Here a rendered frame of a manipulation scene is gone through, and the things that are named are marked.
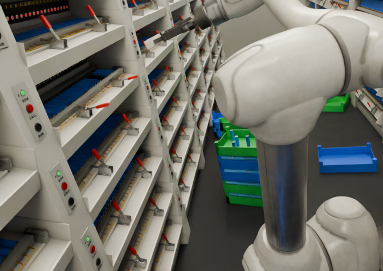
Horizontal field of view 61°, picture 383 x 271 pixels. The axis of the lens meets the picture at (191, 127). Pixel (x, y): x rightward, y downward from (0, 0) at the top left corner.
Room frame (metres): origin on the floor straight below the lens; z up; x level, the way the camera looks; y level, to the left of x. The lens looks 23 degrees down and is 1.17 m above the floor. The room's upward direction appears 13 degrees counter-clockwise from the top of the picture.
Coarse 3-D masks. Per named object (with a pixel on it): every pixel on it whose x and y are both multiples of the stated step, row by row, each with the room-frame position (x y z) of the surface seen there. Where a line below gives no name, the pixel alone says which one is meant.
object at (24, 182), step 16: (0, 160) 0.60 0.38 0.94; (16, 160) 0.62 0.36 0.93; (32, 160) 0.61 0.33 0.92; (0, 176) 0.58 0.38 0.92; (16, 176) 0.59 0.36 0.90; (32, 176) 0.59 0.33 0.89; (0, 192) 0.54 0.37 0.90; (16, 192) 0.54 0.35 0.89; (32, 192) 0.58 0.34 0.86; (0, 208) 0.50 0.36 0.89; (16, 208) 0.53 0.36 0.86; (0, 224) 0.49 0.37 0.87
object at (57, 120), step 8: (120, 72) 1.25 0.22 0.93; (104, 80) 1.13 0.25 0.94; (96, 88) 1.04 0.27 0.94; (88, 96) 0.98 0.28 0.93; (72, 104) 0.91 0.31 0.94; (80, 104) 0.93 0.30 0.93; (64, 112) 0.85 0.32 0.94; (72, 112) 0.88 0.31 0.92; (56, 120) 0.80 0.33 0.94; (64, 120) 0.83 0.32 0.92
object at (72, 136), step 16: (96, 64) 1.33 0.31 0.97; (112, 64) 1.31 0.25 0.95; (128, 64) 1.29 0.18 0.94; (128, 80) 1.21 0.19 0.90; (112, 96) 1.04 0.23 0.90; (96, 112) 0.91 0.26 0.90; (112, 112) 1.01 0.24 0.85; (64, 128) 0.80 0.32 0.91; (80, 128) 0.80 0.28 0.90; (96, 128) 0.89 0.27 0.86; (64, 144) 0.72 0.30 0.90; (80, 144) 0.79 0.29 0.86
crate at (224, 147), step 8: (224, 136) 1.65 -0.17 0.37; (240, 136) 1.67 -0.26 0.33; (216, 144) 1.53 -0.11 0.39; (224, 144) 1.63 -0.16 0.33; (240, 144) 1.59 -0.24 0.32; (216, 152) 1.54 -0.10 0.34; (224, 152) 1.51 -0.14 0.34; (232, 152) 1.49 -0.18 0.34; (240, 152) 1.47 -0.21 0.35; (248, 152) 1.44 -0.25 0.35; (256, 152) 1.42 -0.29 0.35
